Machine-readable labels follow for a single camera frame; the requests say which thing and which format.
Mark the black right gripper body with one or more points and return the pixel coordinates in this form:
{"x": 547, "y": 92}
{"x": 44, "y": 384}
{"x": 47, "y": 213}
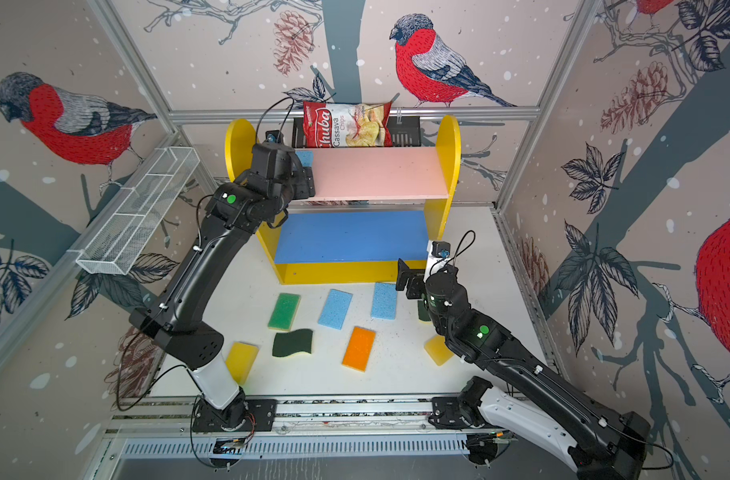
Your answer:
{"x": 416, "y": 285}

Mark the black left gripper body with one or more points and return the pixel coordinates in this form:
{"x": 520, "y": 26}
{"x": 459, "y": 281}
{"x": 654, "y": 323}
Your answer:
{"x": 302, "y": 187}

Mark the light blue sponge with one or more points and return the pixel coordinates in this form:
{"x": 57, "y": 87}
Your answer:
{"x": 384, "y": 303}
{"x": 335, "y": 309}
{"x": 306, "y": 157}

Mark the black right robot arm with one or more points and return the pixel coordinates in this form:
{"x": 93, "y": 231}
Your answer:
{"x": 593, "y": 440}

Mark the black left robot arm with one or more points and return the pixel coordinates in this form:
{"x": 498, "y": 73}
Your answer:
{"x": 233, "y": 214}

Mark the yellow shelf unit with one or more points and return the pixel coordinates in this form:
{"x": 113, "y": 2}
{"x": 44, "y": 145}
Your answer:
{"x": 435, "y": 212}

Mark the pink upper shelf board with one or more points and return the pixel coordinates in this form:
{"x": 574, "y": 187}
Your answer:
{"x": 384, "y": 174}

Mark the dark green wavy sponge right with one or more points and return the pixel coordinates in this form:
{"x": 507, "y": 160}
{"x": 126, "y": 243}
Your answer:
{"x": 422, "y": 311}

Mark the dark green wavy sponge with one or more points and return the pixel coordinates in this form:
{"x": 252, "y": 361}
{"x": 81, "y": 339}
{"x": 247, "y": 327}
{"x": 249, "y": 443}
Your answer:
{"x": 422, "y": 311}
{"x": 294, "y": 342}

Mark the red cassava chips bag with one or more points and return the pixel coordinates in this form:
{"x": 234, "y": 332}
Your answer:
{"x": 333, "y": 125}

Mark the yellow sponge right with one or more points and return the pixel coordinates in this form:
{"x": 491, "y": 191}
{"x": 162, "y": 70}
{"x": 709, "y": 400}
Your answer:
{"x": 437, "y": 350}

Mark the yellow sponge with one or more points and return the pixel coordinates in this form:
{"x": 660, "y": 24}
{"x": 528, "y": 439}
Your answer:
{"x": 240, "y": 360}
{"x": 437, "y": 350}

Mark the orange sponge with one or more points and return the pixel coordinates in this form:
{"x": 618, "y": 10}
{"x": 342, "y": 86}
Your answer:
{"x": 359, "y": 349}

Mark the dark green wavy sponge left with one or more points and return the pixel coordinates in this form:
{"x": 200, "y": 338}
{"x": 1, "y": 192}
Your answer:
{"x": 294, "y": 342}

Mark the yellow sponge left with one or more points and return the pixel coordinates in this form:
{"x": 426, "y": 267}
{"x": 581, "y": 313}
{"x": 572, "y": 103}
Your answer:
{"x": 240, "y": 360}

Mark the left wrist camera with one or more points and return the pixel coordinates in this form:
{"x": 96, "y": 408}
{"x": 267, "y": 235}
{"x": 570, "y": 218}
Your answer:
{"x": 274, "y": 136}

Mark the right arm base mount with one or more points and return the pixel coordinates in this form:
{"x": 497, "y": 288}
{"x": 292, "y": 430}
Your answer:
{"x": 463, "y": 410}

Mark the white mesh wall tray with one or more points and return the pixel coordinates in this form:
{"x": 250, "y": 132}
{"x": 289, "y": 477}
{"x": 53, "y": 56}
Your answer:
{"x": 122, "y": 238}

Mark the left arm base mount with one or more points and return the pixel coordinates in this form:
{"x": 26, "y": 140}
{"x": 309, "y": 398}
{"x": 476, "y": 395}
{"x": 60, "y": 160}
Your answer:
{"x": 243, "y": 414}

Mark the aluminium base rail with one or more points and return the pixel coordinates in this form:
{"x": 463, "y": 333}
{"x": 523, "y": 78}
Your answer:
{"x": 339, "y": 428}

